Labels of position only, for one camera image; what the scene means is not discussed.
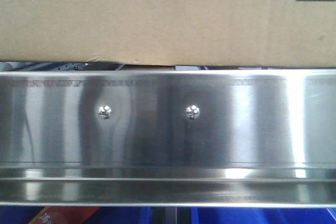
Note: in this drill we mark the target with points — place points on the brown cardboard carton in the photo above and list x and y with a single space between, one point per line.
268 33

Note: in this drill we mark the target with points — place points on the red flat box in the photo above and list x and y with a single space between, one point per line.
58 214

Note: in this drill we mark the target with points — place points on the right rail screw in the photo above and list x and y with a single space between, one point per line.
192 112

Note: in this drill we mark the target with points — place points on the rail screw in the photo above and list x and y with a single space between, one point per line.
104 112
192 112

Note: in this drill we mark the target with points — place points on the left rail screw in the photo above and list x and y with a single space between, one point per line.
104 112

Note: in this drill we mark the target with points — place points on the steel shelf rail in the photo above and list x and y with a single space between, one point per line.
264 138

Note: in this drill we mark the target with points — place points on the blue bin below rail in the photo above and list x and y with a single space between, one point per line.
262 215

